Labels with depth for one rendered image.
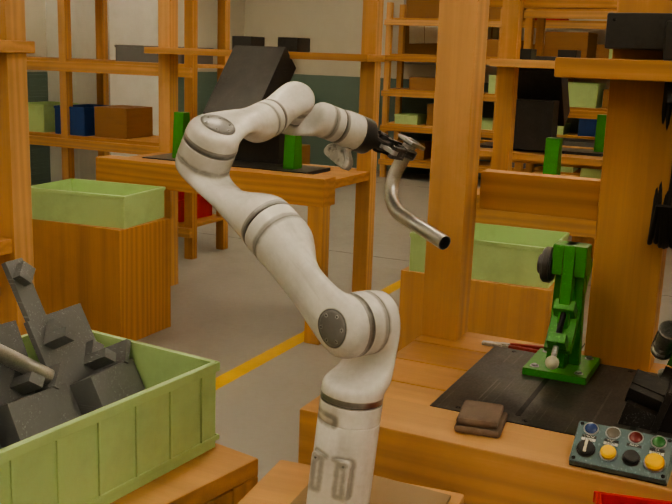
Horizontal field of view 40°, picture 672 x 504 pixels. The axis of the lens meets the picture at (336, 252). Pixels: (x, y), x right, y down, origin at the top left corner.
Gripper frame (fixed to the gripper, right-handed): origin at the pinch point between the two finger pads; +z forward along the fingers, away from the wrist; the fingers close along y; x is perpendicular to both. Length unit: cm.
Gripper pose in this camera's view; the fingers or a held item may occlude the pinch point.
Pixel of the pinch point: (403, 150)
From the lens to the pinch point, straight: 200.0
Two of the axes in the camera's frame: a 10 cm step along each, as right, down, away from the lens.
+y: -4.8, -4.8, 7.3
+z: 7.5, 2.0, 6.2
